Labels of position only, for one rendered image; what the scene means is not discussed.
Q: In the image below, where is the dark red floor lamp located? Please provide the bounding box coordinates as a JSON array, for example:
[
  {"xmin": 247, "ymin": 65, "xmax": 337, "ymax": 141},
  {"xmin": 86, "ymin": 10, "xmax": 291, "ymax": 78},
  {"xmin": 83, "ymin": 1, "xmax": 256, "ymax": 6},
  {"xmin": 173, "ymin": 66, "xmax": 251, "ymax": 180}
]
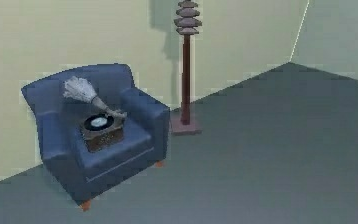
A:
[{"xmin": 169, "ymin": 0, "xmax": 203, "ymax": 136}]

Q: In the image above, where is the blue armchair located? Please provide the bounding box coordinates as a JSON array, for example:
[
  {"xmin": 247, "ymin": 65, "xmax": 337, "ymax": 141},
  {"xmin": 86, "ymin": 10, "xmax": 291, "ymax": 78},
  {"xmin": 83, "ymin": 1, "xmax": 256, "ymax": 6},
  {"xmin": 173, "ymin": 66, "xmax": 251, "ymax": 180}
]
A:
[{"xmin": 20, "ymin": 63, "xmax": 171, "ymax": 212}]

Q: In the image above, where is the brown gramophone with grey horn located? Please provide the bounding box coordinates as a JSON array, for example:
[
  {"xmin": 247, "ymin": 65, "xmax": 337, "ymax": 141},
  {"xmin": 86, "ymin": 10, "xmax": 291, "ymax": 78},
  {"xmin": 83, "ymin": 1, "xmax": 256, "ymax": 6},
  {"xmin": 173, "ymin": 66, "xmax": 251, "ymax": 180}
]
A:
[{"xmin": 62, "ymin": 75, "xmax": 129, "ymax": 154}]

